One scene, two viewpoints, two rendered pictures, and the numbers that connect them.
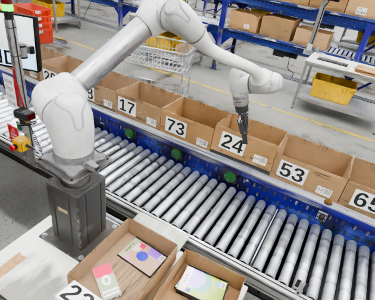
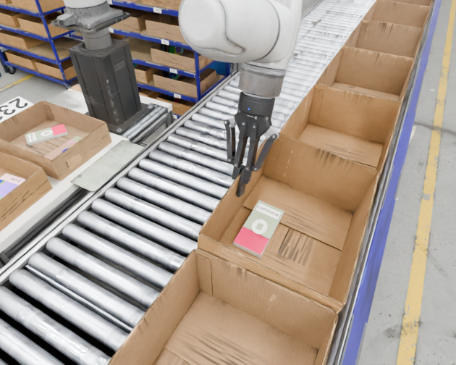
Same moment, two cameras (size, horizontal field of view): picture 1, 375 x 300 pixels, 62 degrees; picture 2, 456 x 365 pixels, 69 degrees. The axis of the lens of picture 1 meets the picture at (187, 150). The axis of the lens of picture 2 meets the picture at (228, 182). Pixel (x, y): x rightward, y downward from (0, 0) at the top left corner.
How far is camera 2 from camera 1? 189 cm
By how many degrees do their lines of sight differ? 70
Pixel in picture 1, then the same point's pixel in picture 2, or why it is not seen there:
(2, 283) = (69, 92)
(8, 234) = not seen: hidden behind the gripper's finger
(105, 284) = (42, 132)
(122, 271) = (56, 142)
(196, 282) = (5, 188)
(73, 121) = not seen: outside the picture
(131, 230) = (106, 138)
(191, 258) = (38, 182)
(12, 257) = not seen: hidden behind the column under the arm
